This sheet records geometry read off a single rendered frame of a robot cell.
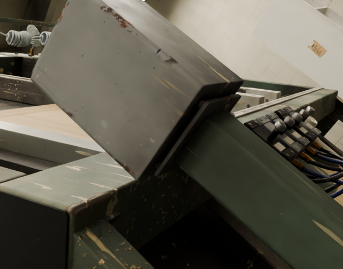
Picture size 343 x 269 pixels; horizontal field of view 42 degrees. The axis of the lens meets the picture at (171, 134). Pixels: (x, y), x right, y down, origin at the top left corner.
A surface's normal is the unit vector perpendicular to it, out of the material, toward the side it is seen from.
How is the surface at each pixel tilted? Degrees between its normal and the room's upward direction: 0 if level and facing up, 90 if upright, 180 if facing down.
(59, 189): 60
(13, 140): 90
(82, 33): 90
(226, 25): 90
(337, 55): 90
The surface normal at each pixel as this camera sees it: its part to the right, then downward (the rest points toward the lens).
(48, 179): 0.09, -0.97
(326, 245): -0.45, 0.14
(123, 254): 0.52, -0.76
